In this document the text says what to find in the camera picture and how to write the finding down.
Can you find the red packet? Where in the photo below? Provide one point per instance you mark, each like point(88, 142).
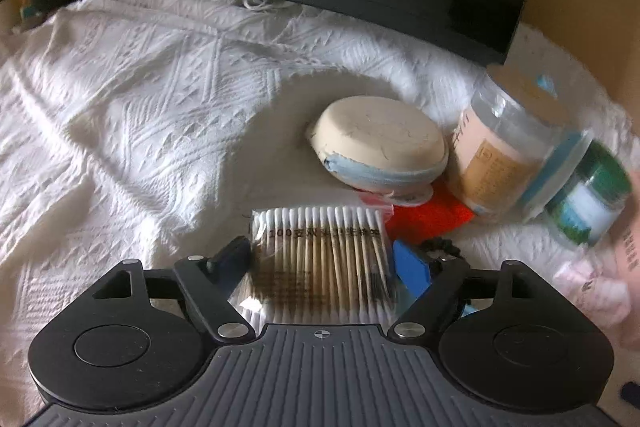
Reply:
point(430, 213)

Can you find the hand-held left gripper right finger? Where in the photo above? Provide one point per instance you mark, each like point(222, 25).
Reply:
point(411, 267)

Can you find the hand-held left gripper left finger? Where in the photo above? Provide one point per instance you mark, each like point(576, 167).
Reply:
point(232, 254)

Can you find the pink soft packet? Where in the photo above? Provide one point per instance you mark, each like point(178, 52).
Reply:
point(595, 292)

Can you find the green lid glass jar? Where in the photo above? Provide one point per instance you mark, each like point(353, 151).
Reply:
point(585, 207)

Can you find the cotton swab packet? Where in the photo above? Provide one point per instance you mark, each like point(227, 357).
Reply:
point(320, 257)

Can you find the clear jar of cotton pads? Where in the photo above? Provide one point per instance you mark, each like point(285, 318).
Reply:
point(500, 157)

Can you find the white textured cloth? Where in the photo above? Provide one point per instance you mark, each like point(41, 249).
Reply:
point(125, 132)

